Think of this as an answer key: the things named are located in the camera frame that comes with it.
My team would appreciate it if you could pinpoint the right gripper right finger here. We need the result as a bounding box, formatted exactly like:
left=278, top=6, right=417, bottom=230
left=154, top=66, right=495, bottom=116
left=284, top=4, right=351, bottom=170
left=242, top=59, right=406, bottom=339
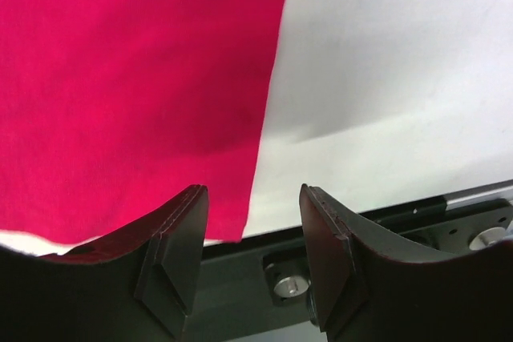
left=299, top=185, right=512, bottom=341

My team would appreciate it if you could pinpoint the aluminium front rail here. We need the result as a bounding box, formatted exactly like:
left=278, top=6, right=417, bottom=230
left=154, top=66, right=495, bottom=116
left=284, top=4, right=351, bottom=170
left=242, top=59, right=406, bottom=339
left=443, top=179, right=513, bottom=211

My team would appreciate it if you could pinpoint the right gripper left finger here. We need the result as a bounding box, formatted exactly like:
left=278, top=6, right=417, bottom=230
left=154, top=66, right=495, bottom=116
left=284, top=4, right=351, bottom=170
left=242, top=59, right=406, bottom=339
left=1, top=185, right=208, bottom=341

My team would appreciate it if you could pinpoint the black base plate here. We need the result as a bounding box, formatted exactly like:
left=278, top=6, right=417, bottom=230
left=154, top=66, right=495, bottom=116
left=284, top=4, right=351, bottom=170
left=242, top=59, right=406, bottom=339
left=186, top=196, right=512, bottom=341

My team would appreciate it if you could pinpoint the magenta red t shirt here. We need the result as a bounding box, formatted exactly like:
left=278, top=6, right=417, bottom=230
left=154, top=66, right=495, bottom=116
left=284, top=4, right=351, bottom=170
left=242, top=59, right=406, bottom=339
left=1, top=0, right=285, bottom=255

